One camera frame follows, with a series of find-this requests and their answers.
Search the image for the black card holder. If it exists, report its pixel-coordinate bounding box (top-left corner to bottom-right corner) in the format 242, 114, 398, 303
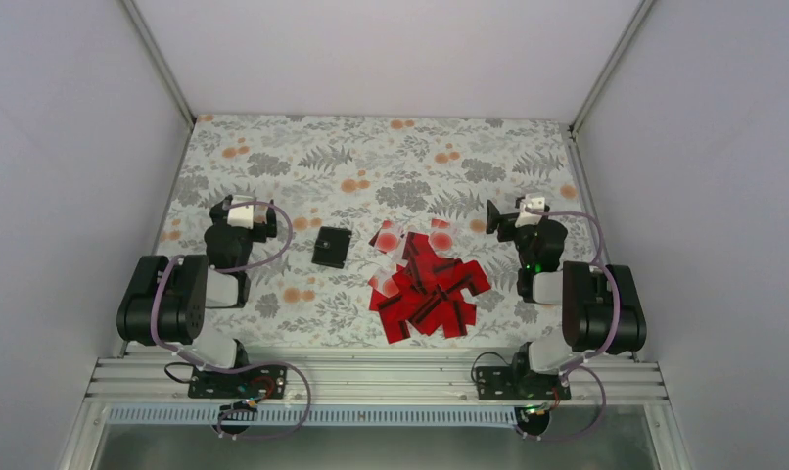
311, 226, 352, 269

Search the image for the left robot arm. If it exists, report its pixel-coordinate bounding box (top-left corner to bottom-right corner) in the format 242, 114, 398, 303
116, 195, 285, 397

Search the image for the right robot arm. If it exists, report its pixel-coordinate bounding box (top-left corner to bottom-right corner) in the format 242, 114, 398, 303
486, 196, 647, 399

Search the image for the red card right edge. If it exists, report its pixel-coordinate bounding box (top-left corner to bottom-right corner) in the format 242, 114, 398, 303
445, 259, 491, 296

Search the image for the white red-dot card right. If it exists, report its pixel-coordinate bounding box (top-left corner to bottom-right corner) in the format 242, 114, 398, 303
429, 218, 455, 252

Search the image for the white red-dot card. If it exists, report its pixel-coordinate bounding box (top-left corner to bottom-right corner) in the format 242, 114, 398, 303
429, 218, 455, 252
368, 270, 399, 298
369, 220, 405, 254

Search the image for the red card bottom middle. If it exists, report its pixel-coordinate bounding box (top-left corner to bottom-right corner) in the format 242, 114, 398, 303
438, 301, 477, 339

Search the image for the red card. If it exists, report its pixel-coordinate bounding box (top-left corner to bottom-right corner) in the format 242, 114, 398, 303
403, 232, 439, 289
438, 301, 477, 339
378, 305, 410, 344

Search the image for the red card centre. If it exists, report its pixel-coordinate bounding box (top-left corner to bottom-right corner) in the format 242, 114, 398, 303
403, 232, 439, 289

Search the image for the white red-dot card top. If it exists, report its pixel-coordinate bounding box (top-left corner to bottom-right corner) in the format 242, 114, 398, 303
369, 220, 405, 254

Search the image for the white red-dot card left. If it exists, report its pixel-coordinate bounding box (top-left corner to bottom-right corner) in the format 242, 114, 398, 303
368, 270, 399, 298

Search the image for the red card bottom left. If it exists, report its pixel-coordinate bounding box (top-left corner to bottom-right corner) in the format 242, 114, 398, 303
378, 305, 410, 344

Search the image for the floral patterned table mat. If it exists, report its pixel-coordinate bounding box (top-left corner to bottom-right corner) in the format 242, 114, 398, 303
158, 115, 595, 348

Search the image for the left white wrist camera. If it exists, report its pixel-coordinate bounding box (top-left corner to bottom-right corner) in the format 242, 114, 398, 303
226, 195, 255, 230

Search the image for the aluminium rail frame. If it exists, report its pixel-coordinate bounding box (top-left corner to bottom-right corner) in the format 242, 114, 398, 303
61, 346, 690, 469

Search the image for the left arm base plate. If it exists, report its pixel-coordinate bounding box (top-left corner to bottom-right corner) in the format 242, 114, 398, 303
187, 365, 288, 400

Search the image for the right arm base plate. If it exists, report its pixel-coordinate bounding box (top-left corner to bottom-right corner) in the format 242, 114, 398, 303
472, 366, 572, 401

